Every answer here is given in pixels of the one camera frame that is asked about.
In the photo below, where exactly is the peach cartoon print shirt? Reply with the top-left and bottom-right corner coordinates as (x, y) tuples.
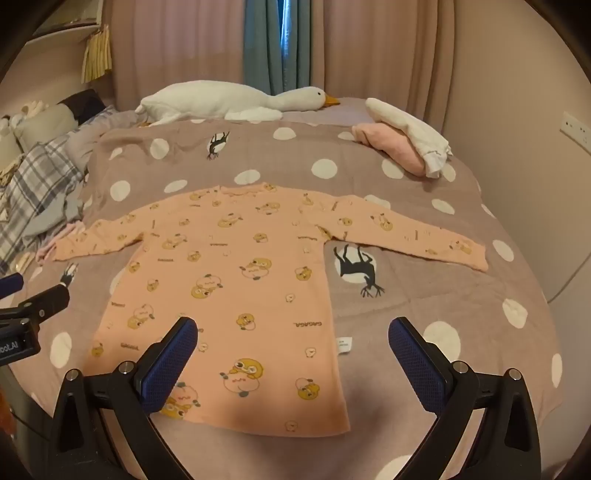
(54, 184), (488, 437)

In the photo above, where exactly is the pink cloth beside blanket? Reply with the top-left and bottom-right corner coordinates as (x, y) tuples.
(35, 221), (85, 265)

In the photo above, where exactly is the light blue grey garment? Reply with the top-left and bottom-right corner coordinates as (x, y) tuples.
(22, 187), (82, 243)

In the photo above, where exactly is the plaid grey blanket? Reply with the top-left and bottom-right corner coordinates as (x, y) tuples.
(1, 134), (82, 274)

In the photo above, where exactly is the mauve polka dot blanket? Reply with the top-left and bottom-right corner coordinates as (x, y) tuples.
(12, 120), (562, 479)

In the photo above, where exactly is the grey pillow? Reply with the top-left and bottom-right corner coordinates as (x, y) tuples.
(14, 104), (78, 153)

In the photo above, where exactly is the yellow tassel bundle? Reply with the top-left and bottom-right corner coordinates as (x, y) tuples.
(81, 26), (112, 84)

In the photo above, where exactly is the white goose plush toy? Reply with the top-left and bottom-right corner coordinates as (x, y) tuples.
(135, 80), (339, 126)

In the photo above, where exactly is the folded white garment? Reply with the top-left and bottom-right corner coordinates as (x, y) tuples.
(366, 98), (453, 179)

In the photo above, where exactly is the folded pink garment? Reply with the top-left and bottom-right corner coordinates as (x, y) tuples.
(352, 123), (426, 177)

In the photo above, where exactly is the teal curtain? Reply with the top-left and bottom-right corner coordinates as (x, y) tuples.
(243, 0), (311, 95)

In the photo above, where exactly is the pink curtain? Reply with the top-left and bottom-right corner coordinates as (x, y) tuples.
(105, 1), (456, 128)

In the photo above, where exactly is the white wall shelf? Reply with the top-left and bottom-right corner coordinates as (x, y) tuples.
(25, 0), (104, 47)

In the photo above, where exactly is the white wall power strip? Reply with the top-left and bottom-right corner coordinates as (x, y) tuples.
(560, 112), (591, 153)

